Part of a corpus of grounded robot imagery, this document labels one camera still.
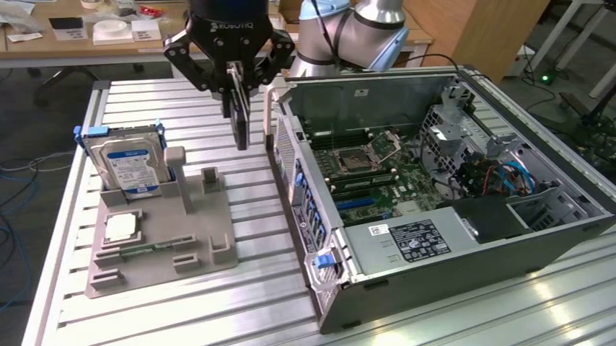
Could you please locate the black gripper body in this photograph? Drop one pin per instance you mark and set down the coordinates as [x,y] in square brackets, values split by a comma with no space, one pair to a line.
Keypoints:
[232,36]

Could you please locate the graphics card with metal bracket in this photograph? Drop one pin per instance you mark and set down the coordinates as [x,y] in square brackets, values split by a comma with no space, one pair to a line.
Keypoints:
[241,122]

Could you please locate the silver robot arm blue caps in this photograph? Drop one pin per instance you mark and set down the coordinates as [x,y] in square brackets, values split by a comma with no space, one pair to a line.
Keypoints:
[347,39]

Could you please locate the small white labelled box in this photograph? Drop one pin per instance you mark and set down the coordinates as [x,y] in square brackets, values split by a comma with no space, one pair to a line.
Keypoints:
[145,30]

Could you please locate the brown cardboard box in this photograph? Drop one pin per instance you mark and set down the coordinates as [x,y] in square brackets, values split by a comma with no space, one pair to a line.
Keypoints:
[292,12]

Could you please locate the red small packet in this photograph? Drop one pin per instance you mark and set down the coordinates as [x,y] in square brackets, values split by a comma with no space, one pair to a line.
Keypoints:
[150,10]

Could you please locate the white square box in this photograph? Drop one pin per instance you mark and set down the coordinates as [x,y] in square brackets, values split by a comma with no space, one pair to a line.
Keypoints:
[111,33]

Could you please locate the black RAM slot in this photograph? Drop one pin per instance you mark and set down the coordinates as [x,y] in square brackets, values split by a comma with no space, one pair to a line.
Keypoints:
[343,140]
[341,130]
[341,135]
[344,145]

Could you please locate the black office chair base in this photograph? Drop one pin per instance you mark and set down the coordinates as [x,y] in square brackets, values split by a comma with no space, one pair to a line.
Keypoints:
[63,81]

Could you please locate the tape roll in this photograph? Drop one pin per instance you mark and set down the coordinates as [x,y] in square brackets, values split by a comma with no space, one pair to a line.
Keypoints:
[93,3]

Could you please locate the black and white box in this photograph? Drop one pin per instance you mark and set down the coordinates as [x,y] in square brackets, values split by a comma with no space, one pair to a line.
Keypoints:
[67,29]

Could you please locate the wooden desk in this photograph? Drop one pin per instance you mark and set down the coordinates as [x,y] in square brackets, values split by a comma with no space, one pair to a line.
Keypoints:
[58,50]

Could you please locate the hard disk with blue carrier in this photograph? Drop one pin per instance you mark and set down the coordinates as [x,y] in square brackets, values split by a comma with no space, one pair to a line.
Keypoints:
[127,162]

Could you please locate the CPU socket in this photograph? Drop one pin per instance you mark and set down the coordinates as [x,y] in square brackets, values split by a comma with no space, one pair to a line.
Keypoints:
[359,160]

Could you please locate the metal socket cover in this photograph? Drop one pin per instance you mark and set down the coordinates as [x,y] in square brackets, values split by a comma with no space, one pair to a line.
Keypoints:
[388,144]

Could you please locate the blue slot retainer clip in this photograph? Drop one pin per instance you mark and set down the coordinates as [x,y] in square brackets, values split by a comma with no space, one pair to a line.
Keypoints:
[298,179]
[312,209]

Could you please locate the white paper card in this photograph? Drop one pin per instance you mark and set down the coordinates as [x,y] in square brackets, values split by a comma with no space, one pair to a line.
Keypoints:
[25,36]

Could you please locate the clear plastic bag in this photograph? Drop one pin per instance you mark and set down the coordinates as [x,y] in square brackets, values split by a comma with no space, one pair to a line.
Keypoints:
[19,19]

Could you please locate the perforated metal disk bay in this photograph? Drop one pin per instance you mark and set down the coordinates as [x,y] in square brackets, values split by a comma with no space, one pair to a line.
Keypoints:
[448,137]

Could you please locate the blue expansion slot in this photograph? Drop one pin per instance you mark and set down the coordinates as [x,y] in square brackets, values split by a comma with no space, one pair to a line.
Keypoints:
[353,204]

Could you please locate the wooden cabinet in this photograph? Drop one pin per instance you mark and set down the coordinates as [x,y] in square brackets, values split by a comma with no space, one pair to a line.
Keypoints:
[482,36]

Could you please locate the green motherboard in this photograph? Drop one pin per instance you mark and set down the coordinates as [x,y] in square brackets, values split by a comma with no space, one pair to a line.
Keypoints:
[409,184]

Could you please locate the silver CPU chip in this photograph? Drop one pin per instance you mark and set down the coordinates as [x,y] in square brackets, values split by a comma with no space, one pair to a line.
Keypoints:
[121,227]

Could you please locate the loose green RAM stick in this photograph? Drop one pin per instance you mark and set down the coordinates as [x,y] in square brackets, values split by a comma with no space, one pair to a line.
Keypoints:
[145,248]

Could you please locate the gray parts rack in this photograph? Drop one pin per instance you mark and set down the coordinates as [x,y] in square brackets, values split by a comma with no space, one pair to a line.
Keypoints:
[160,266]

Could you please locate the device with green light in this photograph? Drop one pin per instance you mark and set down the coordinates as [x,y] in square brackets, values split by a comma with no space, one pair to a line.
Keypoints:
[546,78]

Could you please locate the blue case release latch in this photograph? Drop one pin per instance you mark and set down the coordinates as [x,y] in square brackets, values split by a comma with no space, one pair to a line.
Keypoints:
[323,261]

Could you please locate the gray power supply unit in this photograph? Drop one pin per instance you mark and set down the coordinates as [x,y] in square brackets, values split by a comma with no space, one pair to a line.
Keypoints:
[413,248]

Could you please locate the black plastic air shroud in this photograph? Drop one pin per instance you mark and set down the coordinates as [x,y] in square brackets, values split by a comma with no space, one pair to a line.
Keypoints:
[491,220]

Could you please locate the black floor equipment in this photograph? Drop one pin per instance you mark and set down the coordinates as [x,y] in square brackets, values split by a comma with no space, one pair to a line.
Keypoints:
[590,126]

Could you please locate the open black PC case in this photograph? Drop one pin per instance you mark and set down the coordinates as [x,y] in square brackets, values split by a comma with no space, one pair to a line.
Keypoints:
[433,288]

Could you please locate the white desk frame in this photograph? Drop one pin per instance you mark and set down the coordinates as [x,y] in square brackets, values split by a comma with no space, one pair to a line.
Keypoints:
[568,32]

